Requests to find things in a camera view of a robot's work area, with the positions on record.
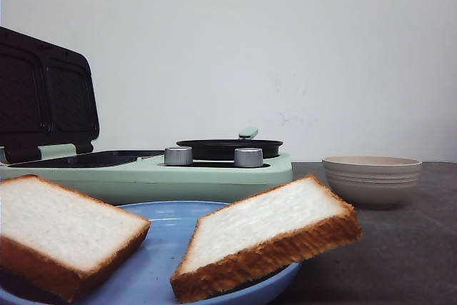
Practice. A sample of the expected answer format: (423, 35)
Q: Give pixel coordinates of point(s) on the bread slice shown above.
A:
(63, 241)
(252, 238)

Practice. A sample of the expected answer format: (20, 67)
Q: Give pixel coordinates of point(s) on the beige ribbed bowl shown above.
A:
(376, 182)

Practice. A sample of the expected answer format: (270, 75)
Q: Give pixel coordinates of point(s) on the mint green breakfast maker base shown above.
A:
(123, 177)

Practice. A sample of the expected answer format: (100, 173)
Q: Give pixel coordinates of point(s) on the right silver knob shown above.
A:
(248, 157)

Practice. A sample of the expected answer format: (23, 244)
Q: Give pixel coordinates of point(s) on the silver knob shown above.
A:
(178, 156)
(248, 157)

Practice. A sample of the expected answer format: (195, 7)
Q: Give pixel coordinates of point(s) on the left silver knob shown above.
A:
(178, 156)

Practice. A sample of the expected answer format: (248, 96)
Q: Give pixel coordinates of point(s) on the blue plate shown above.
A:
(144, 277)

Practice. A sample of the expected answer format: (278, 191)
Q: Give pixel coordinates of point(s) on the black frying pan mint handle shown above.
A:
(223, 149)

